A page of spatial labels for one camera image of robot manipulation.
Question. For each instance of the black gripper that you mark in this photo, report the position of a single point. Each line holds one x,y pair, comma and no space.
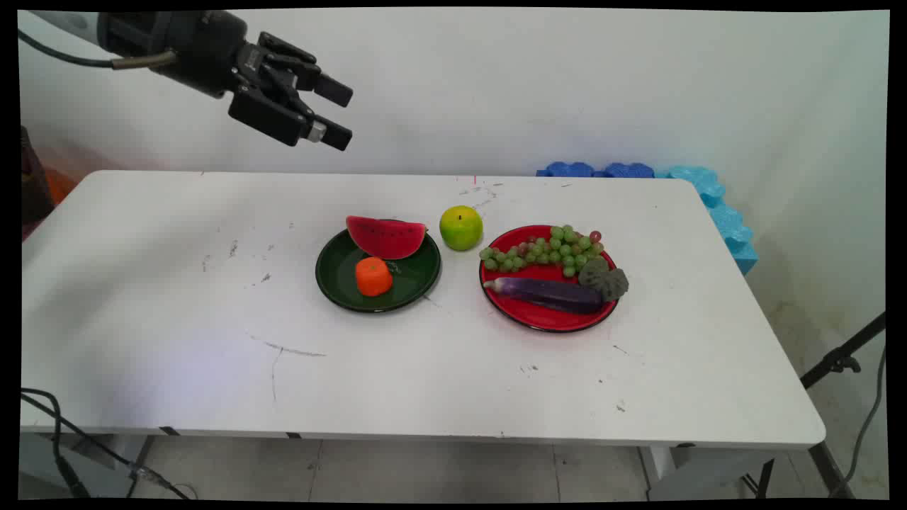
191,49

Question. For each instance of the purple eggplant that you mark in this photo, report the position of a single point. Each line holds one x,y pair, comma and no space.
553,295

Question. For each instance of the black tripod stand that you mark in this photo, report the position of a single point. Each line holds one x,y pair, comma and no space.
840,363

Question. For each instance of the red watermelon slice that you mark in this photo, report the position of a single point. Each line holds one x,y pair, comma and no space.
386,239

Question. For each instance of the green apple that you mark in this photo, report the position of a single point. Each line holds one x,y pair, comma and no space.
460,228

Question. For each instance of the dark blue foam mat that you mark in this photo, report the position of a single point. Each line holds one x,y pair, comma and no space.
567,169
629,170

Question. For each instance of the black table leg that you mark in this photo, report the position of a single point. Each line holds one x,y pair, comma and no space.
825,467

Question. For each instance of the red plate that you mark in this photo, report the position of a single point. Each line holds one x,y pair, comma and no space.
545,273

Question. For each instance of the dark green plate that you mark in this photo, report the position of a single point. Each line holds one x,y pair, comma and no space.
414,280

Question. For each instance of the dark green grape leaf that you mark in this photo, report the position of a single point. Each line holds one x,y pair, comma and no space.
604,280

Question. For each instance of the grey table leg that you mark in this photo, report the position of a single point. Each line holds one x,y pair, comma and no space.
142,460

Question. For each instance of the orange toy fruit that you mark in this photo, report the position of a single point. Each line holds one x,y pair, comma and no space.
373,276

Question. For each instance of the light blue foam mat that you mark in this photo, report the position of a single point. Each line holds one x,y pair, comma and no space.
730,227

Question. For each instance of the green grape bunch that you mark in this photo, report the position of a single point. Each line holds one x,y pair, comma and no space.
560,249

